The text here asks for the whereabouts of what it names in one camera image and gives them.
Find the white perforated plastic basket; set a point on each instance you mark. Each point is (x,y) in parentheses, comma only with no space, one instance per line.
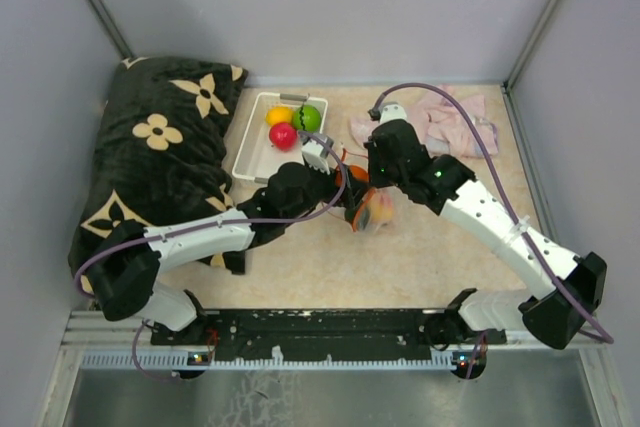
(258,158)

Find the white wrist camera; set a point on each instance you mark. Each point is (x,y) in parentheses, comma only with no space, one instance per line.
(387,112)
(315,151)

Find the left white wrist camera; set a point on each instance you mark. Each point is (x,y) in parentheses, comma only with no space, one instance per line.
(315,151)

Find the clear orange zip bag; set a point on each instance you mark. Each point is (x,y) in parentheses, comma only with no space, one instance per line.
(366,191)

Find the black floral plush blanket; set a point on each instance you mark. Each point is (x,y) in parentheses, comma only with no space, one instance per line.
(159,151)

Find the yellow lemon toy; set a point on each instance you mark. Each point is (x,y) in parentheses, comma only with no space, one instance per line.
(279,114)

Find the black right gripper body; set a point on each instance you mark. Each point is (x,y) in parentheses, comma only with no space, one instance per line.
(380,174)

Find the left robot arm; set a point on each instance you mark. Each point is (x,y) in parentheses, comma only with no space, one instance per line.
(123,273)

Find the pink crumpled cloth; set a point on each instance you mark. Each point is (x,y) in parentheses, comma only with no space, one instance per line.
(442,129)

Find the red apple toy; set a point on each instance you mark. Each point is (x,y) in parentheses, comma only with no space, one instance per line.
(283,136)

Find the orange fruit toy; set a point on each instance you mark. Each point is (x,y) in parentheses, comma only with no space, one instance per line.
(357,172)

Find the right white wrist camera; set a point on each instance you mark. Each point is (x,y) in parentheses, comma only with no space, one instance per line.
(387,112)

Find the green watermelon ball toy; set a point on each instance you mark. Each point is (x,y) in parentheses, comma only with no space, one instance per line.
(307,118)

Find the peach toy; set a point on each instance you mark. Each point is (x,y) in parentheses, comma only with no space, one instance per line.
(382,208)

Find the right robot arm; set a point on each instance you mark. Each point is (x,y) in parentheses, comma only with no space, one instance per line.
(563,286)

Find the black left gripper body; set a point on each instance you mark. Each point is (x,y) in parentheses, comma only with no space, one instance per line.
(322,188)

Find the dark green avocado toy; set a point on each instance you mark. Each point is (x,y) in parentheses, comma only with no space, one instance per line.
(364,218)

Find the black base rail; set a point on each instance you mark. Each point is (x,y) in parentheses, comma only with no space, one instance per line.
(408,334)

